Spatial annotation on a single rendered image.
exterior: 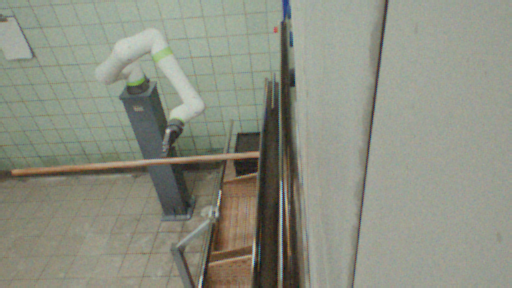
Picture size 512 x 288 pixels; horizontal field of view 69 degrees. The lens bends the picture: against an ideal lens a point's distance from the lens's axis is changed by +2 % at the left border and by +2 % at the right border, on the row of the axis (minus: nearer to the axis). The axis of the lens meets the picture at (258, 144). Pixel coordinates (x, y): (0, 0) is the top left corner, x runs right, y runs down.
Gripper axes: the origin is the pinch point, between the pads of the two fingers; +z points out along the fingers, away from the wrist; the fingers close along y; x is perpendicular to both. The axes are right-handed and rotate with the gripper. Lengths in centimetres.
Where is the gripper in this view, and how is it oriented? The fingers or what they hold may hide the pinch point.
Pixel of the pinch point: (164, 153)
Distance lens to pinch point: 195.3
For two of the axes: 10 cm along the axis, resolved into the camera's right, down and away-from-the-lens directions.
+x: -9.9, 0.4, 0.9
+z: -0.5, 6.2, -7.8
